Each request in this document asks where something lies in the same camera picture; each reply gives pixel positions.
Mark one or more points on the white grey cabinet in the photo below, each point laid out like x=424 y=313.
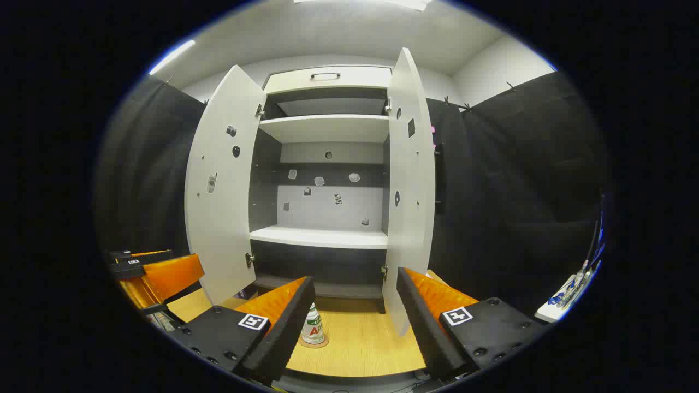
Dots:
x=322 y=210

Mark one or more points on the white cabinet drawer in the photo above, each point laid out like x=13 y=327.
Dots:
x=355 y=79

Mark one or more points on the blue silver tool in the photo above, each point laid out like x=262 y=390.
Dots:
x=573 y=286

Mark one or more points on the black backdrop cloth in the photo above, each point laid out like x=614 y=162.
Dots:
x=519 y=191

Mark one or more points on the white cabinet door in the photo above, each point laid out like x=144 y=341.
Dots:
x=409 y=245
x=224 y=218

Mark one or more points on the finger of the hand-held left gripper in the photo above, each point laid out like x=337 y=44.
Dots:
x=125 y=254
x=128 y=269

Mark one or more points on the white cabinet shelf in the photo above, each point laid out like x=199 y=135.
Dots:
x=322 y=237
x=327 y=130

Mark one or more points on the white drink bottle green label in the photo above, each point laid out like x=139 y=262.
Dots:
x=313 y=330

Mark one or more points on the round brown coaster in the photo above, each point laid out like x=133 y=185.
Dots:
x=326 y=341

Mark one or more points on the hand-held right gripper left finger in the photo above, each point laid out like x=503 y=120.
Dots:
x=286 y=333

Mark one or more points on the ceiling light strip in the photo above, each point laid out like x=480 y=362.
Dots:
x=172 y=56
x=404 y=3

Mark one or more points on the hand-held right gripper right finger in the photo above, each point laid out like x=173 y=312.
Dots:
x=423 y=327

